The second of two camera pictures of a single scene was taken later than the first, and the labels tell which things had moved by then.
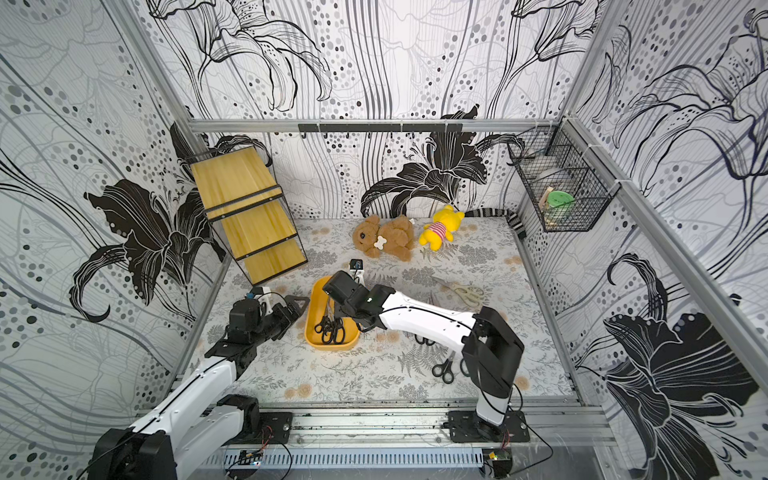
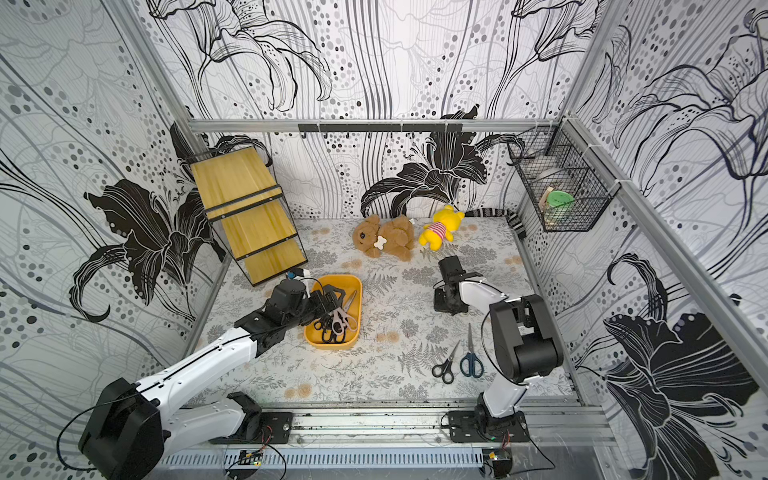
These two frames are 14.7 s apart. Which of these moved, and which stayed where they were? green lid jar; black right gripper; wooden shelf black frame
Moved: black right gripper
Stayed: green lid jar; wooden shelf black frame
